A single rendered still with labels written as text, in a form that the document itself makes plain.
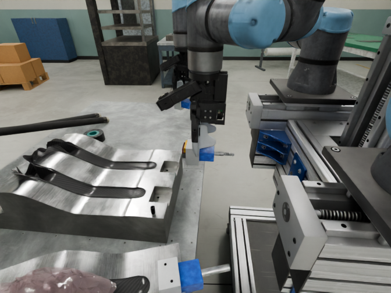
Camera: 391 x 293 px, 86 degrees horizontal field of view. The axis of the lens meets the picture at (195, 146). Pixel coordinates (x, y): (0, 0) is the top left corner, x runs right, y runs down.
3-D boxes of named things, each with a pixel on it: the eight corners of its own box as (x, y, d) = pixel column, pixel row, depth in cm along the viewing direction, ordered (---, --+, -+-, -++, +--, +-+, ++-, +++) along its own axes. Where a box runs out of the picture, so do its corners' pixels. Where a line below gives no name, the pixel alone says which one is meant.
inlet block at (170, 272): (224, 261, 43) (226, 246, 40) (232, 288, 39) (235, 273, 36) (159, 275, 41) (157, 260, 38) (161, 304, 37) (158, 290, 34)
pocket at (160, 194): (173, 197, 55) (171, 187, 53) (169, 214, 50) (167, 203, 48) (155, 196, 55) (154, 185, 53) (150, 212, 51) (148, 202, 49)
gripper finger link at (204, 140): (214, 161, 53) (217, 125, 49) (191, 160, 53) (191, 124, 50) (214, 157, 55) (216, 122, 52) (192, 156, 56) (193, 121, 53)
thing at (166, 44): (198, 67, 566) (198, 27, 517) (197, 88, 406) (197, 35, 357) (172, 66, 567) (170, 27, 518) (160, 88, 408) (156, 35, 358)
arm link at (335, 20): (308, 60, 63) (323, 6, 55) (291, 53, 74) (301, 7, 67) (348, 60, 63) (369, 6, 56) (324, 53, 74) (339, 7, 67)
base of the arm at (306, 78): (323, 81, 79) (332, 53, 74) (343, 95, 66) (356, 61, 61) (281, 81, 80) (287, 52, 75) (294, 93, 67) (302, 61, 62)
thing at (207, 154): (233, 157, 61) (234, 141, 58) (233, 167, 57) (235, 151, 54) (188, 154, 62) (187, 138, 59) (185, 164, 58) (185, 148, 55)
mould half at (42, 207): (182, 172, 72) (181, 138, 64) (166, 243, 50) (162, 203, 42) (44, 164, 76) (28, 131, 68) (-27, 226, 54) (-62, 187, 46)
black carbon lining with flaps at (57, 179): (159, 166, 63) (156, 139, 58) (142, 208, 50) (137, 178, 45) (50, 160, 66) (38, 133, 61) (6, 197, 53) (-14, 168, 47)
